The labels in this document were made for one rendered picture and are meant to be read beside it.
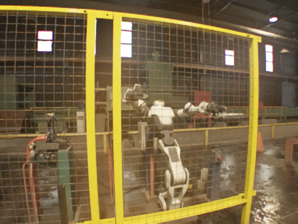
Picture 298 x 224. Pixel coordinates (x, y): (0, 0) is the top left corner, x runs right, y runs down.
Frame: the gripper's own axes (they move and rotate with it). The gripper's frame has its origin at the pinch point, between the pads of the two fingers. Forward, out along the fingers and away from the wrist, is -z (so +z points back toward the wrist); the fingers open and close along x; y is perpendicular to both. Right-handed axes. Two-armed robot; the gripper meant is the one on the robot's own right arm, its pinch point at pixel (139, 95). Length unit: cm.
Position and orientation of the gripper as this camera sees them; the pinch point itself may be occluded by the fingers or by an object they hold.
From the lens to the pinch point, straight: 109.6
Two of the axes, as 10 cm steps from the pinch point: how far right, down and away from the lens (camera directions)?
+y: -1.5, 9.9, -0.2
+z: -4.4, -0.5, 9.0
